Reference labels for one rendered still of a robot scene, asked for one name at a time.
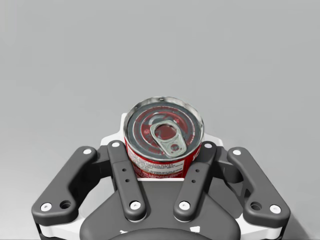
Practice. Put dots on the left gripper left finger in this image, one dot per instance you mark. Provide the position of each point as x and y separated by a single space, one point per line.
70 182

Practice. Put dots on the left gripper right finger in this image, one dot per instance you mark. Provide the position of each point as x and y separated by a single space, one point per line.
252 182

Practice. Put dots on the red and white can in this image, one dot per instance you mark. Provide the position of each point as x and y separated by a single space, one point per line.
165 140

